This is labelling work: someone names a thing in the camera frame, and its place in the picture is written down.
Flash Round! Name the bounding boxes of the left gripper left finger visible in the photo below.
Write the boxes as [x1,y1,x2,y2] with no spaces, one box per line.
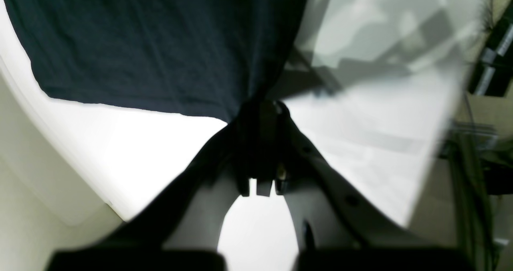
[102,121,257,251]

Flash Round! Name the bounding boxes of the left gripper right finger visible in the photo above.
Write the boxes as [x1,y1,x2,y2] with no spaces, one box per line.
[273,101,433,249]

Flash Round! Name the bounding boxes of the black T-shirt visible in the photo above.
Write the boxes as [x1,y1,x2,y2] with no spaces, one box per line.
[0,0,313,123]

